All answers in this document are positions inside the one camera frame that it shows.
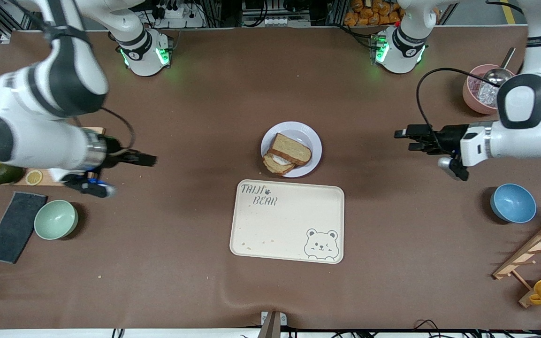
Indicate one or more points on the cream bear print tray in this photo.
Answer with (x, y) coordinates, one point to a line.
(286, 225)

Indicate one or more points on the lemon slice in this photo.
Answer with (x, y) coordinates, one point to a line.
(34, 177)

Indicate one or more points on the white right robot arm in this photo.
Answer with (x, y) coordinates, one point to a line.
(26, 136)

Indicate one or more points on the metal scoop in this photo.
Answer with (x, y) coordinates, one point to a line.
(498, 75)

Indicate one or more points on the orange snack packs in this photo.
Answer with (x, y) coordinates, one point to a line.
(364, 14)

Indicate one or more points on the brown bread slice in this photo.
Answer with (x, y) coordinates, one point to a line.
(275, 169)
(291, 149)

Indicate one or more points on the wooden cutting board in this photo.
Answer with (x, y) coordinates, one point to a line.
(94, 130)

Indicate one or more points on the white power strip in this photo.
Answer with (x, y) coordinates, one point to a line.
(181, 16)

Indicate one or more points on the dark grey cloth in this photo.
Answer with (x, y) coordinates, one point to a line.
(14, 227)

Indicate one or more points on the blue bowl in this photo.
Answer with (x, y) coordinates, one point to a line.
(513, 203)

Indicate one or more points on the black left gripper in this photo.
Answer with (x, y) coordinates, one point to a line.
(447, 134)

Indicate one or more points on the clear ice pieces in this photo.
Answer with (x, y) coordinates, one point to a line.
(479, 91)

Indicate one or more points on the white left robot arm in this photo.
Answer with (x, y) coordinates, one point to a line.
(523, 136)

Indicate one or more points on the white round plate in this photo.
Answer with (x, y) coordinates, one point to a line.
(307, 137)

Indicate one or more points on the pink bowl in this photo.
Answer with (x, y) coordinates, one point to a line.
(467, 96)

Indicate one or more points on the fried egg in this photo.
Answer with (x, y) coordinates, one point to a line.
(280, 160)

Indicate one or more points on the mint green bowl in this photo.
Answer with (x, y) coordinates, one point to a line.
(56, 219)

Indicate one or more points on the wooden drying rack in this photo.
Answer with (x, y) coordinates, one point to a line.
(528, 249)

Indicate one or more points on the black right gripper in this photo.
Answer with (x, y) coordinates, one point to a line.
(114, 152)

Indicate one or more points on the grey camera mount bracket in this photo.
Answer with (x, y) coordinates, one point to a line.
(270, 326)

